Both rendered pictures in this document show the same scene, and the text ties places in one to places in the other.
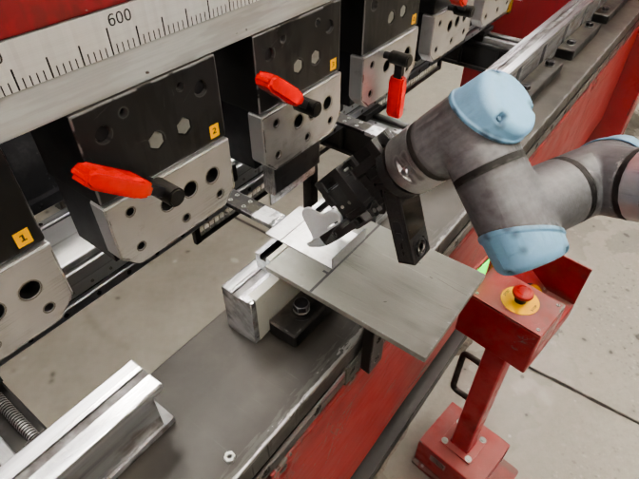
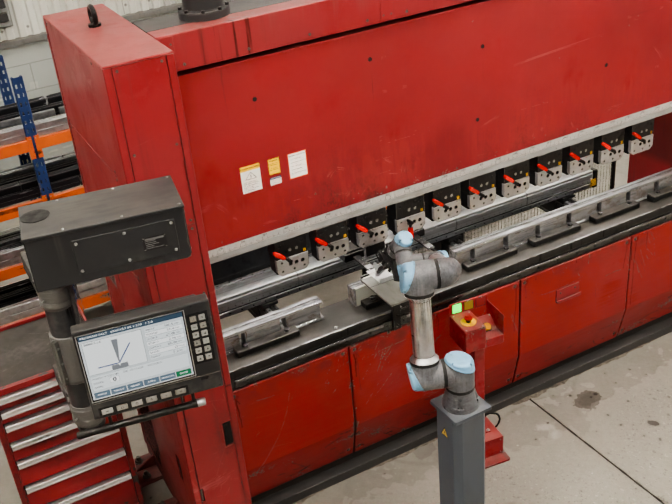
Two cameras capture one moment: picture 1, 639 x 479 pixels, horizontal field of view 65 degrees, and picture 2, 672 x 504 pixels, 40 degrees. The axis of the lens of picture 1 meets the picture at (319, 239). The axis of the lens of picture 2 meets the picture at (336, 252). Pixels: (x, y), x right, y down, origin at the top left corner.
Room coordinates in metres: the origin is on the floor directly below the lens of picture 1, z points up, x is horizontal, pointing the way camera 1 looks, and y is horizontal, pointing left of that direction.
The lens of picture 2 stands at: (-2.75, -1.45, 3.20)
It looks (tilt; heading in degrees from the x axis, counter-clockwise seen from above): 30 degrees down; 27
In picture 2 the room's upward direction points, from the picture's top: 5 degrees counter-clockwise
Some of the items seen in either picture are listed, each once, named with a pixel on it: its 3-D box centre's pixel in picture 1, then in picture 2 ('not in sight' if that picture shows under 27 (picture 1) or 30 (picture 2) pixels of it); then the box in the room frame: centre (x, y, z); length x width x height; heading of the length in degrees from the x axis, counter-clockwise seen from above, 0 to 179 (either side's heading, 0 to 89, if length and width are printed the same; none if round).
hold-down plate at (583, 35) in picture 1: (578, 39); (614, 211); (1.68, -0.86, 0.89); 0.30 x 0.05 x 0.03; 143
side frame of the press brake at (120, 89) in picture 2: not in sight; (157, 295); (-0.07, 0.77, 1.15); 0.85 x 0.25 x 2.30; 53
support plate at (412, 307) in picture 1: (374, 272); (393, 286); (0.51, -0.08, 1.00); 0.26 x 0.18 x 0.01; 53
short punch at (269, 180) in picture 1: (292, 161); (374, 248); (0.60, 0.04, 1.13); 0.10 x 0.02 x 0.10; 143
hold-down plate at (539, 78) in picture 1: (535, 82); (554, 234); (1.37, -0.62, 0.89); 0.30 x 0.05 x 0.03; 143
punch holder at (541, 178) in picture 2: not in sight; (544, 165); (1.38, -0.55, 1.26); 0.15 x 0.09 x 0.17; 143
